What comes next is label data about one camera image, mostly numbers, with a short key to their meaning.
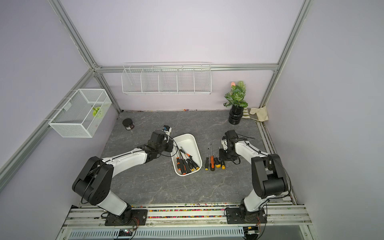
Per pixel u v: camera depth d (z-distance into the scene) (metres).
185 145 0.94
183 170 0.85
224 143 0.85
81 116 0.82
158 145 0.72
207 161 0.91
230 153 0.78
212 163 0.89
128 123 1.09
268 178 0.46
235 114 1.06
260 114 1.18
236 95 0.92
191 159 0.90
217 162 0.91
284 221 0.74
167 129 0.83
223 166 0.89
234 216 0.74
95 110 0.81
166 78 0.99
